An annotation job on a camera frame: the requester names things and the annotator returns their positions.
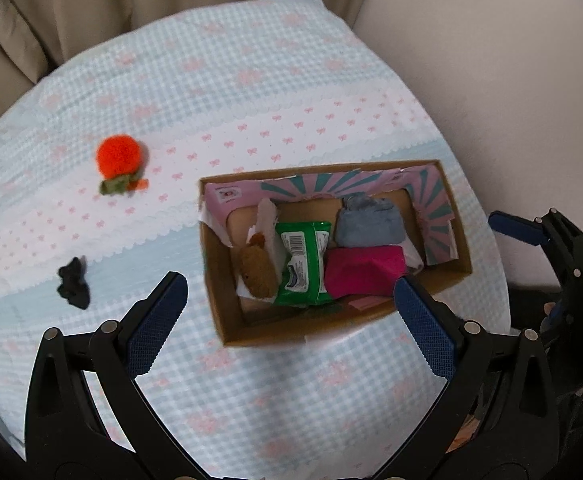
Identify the light grey cloth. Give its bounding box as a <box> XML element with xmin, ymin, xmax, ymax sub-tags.
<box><xmin>333</xmin><ymin>207</ymin><xmax>407</xmax><ymax>250</ymax></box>

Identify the green wet wipes packet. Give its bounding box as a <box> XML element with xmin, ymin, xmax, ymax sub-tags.
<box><xmin>273</xmin><ymin>220</ymin><xmax>337</xmax><ymax>307</ymax></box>

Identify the orange plush ball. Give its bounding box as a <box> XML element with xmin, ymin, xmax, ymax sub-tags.
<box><xmin>96</xmin><ymin>134</ymin><xmax>150</xmax><ymax>196</ymax></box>

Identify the cardboard box with pink print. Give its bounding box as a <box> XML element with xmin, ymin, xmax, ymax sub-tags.
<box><xmin>198</xmin><ymin>158</ymin><xmax>473</xmax><ymax>349</ymax></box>

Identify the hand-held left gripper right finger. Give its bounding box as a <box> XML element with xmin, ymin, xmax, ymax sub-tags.
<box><xmin>374</xmin><ymin>274</ymin><xmax>559</xmax><ymax>480</ymax></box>

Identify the light blue checked bed sheet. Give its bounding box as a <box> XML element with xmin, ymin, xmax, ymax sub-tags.
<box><xmin>0</xmin><ymin>0</ymin><xmax>511</xmax><ymax>480</ymax></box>

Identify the black hair scrunchie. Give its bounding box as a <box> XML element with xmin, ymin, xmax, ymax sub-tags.
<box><xmin>56</xmin><ymin>255</ymin><xmax>93</xmax><ymax>310</ymax></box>

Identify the magenta cloth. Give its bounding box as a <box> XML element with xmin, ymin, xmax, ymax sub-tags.
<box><xmin>324</xmin><ymin>245</ymin><xmax>407</xmax><ymax>297</ymax></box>

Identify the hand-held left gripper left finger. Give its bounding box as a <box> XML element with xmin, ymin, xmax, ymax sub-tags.
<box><xmin>24</xmin><ymin>271</ymin><xmax>207</xmax><ymax>480</ymax></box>

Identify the brown plush toy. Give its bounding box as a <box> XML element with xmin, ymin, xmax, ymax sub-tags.
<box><xmin>236</xmin><ymin>231</ymin><xmax>278</xmax><ymax>302</ymax></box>

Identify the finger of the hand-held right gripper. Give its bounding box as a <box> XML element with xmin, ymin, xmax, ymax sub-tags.
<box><xmin>540</xmin><ymin>292</ymin><xmax>578</xmax><ymax>343</ymax></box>
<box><xmin>488</xmin><ymin>210</ymin><xmax>552</xmax><ymax>249</ymax></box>

